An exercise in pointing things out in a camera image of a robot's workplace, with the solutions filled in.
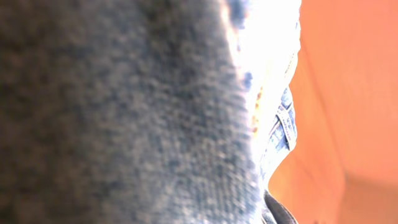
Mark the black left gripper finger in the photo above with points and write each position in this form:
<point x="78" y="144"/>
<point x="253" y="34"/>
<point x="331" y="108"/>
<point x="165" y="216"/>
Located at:
<point x="278" y="211"/>

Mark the light blue denim jeans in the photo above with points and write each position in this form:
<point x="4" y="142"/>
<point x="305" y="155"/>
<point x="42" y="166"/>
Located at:
<point x="145" y="111"/>

